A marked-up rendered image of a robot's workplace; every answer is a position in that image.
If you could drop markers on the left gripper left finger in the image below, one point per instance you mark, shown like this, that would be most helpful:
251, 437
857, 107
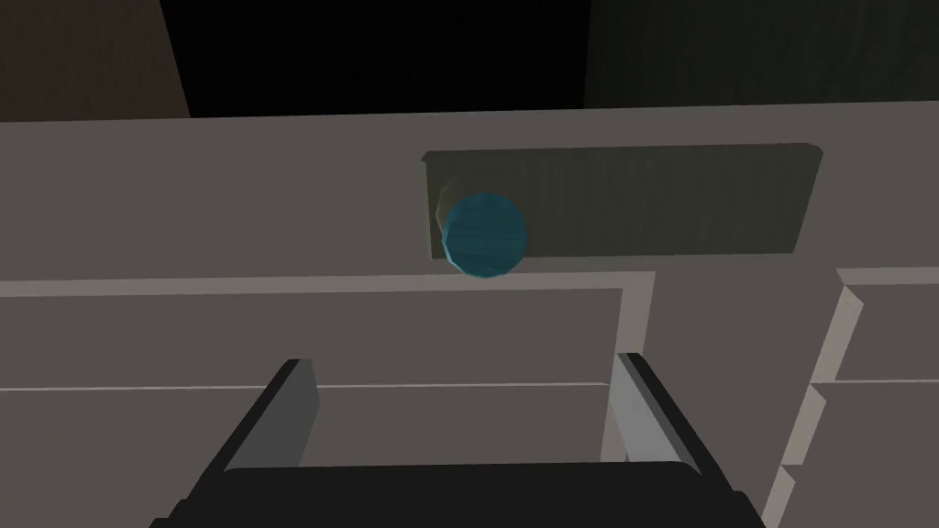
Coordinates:
275, 422

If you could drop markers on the dark olive drawer front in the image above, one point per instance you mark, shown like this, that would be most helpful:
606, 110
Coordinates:
660, 202

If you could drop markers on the blue round knob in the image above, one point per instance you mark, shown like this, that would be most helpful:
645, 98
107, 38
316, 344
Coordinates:
484, 235

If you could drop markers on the grey cupboard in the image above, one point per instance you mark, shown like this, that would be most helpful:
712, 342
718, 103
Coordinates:
220, 205

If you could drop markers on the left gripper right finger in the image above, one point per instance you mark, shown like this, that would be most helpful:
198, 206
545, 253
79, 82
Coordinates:
649, 422

